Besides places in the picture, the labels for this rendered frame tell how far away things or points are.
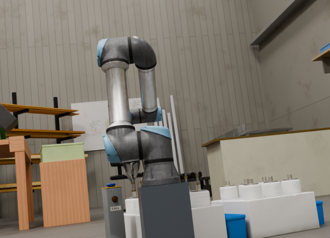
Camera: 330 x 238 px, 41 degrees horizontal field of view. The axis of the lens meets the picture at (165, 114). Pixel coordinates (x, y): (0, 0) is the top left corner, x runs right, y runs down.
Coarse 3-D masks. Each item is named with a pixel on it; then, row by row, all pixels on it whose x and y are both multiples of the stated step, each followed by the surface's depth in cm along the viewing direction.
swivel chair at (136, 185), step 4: (112, 164) 465; (116, 164) 470; (120, 164) 477; (120, 168) 481; (120, 172) 480; (140, 172) 447; (112, 176) 461; (116, 176) 459; (120, 176) 456; (124, 176) 454; (132, 176) 450; (140, 176) 447; (136, 180) 468; (136, 184) 468; (136, 188) 467; (136, 192) 466
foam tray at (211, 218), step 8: (192, 208) 201; (200, 208) 198; (208, 208) 200; (216, 208) 201; (128, 216) 205; (136, 216) 196; (192, 216) 196; (200, 216) 197; (208, 216) 199; (216, 216) 200; (224, 216) 202; (128, 224) 206; (136, 224) 196; (200, 224) 197; (208, 224) 198; (216, 224) 200; (224, 224) 201; (128, 232) 206; (136, 232) 196; (200, 232) 196; (208, 232) 197; (216, 232) 199; (224, 232) 201
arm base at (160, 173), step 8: (152, 160) 169; (160, 160) 169; (168, 160) 170; (144, 168) 173; (152, 168) 169; (160, 168) 168; (168, 168) 169; (144, 176) 170; (152, 176) 168; (160, 176) 166; (168, 176) 167; (176, 176) 171; (144, 184) 169; (152, 184) 166; (160, 184) 166
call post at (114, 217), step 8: (104, 192) 193; (112, 192) 192; (120, 192) 193; (104, 200) 194; (112, 200) 191; (120, 200) 193; (104, 208) 194; (112, 208) 191; (120, 208) 192; (104, 216) 195; (112, 216) 190; (120, 216) 191; (112, 224) 189; (120, 224) 191; (112, 232) 189; (120, 232) 190
